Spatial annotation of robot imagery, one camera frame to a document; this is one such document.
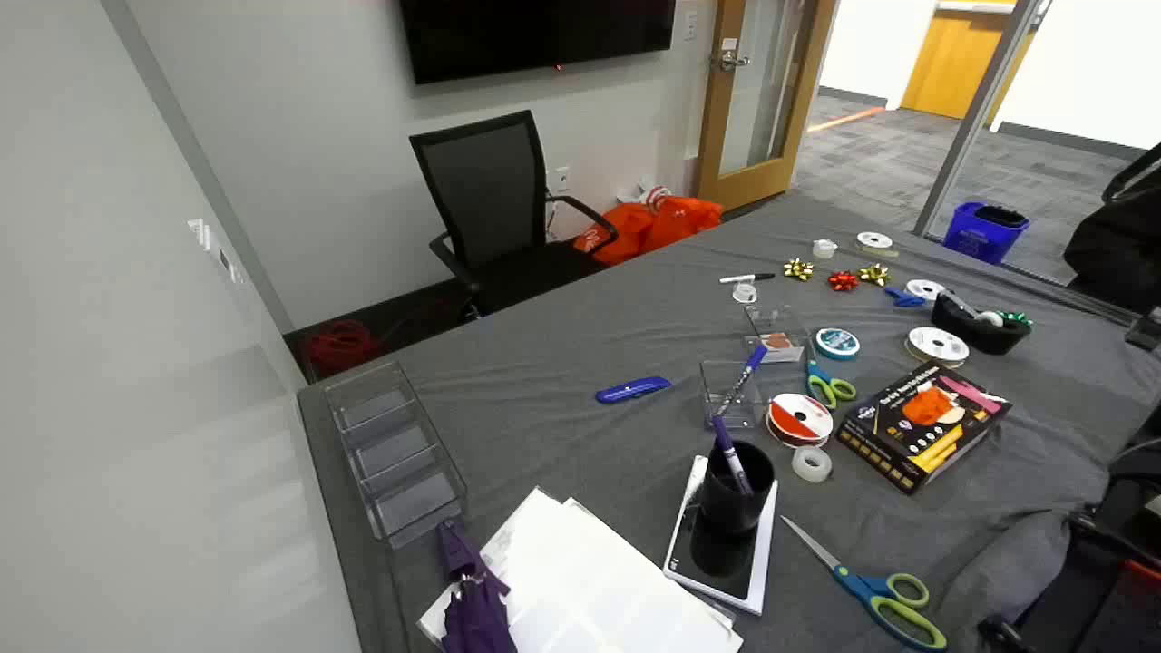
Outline black box with orange print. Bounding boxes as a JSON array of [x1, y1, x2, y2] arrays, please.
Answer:
[[833, 359, 1015, 498]]

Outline black mesh office chair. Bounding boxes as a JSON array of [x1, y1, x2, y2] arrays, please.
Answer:
[[407, 108, 621, 318]]

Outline grey metal frame post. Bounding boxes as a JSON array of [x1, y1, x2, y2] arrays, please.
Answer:
[[912, 0, 1057, 238]]

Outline white paper stack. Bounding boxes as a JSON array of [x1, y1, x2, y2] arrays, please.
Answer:
[[417, 487, 749, 653]]

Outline white wall switch plate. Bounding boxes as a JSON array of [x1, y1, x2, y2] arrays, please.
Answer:
[[185, 213, 244, 287]]

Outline small pink white box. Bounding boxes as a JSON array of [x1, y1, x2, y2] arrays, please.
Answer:
[[757, 330, 807, 369]]

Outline clear tape roll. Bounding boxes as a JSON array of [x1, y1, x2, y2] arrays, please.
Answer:
[[787, 444, 838, 487]]

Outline clear drinking glass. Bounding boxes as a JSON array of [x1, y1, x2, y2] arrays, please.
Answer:
[[696, 356, 771, 437]]

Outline black metal stand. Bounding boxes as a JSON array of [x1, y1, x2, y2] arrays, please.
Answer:
[[977, 402, 1161, 653]]

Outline grey tablecloth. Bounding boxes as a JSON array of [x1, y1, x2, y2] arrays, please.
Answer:
[[295, 191, 1161, 653]]

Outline purple pen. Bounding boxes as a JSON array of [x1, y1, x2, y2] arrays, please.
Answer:
[[708, 415, 754, 492]]

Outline black tape dispenser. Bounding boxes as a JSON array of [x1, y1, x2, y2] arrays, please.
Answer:
[[930, 289, 1037, 359]]

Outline red and white ribbon spool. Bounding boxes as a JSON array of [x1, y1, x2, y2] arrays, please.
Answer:
[[763, 387, 838, 451]]

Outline small green scissors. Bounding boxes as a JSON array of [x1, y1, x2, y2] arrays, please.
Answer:
[[807, 356, 859, 415]]

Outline orange plastic bag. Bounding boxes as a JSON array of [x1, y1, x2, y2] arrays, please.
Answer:
[[571, 191, 726, 268]]

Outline wooden door with glass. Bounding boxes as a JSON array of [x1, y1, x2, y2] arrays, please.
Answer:
[[692, 0, 841, 213]]

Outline black wall television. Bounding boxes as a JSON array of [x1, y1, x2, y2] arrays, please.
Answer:
[[400, 0, 680, 86]]

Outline clear acrylic organizer tray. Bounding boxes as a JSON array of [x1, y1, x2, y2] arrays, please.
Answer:
[[318, 364, 471, 553]]

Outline red cable coil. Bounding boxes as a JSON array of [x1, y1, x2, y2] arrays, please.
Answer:
[[300, 318, 384, 379]]

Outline yellow wooden door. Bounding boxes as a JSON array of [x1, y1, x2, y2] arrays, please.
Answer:
[[898, 0, 1025, 122]]

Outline purple cloth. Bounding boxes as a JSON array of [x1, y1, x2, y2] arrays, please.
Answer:
[[432, 520, 520, 653]]

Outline blue and white pen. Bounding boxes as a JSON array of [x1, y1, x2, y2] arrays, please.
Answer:
[[711, 342, 774, 424]]

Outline blue ribbon spool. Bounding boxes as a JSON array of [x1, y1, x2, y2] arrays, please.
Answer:
[[808, 322, 868, 364]]

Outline large blue green scissors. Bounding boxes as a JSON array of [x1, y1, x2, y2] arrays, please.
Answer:
[[775, 512, 952, 653]]

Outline large white ribbon spool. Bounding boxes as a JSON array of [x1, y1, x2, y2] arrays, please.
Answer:
[[905, 322, 977, 369]]

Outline black pen cup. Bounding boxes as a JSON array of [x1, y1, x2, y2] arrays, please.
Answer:
[[687, 440, 781, 582]]

